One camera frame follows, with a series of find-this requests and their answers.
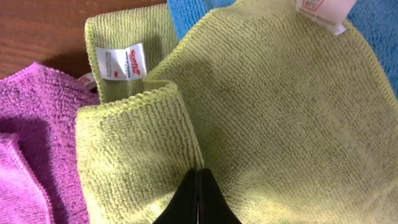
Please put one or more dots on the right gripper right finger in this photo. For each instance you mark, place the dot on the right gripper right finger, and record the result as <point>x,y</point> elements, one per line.
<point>212,207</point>

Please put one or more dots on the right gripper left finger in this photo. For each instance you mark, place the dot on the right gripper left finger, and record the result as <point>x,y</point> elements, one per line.
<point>183,206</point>

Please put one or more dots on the lime green microfiber cloth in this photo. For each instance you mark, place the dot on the lime green microfiber cloth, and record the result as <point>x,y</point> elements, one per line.
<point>296,124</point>

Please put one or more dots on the purple microfiber cloth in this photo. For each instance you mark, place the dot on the purple microfiber cloth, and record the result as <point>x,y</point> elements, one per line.
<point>39,177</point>

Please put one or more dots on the green cloth under pile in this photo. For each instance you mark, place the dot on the green cloth under pile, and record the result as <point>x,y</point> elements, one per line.
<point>152,26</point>

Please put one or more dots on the blue microfiber cloth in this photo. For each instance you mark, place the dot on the blue microfiber cloth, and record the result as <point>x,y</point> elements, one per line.
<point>375,20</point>

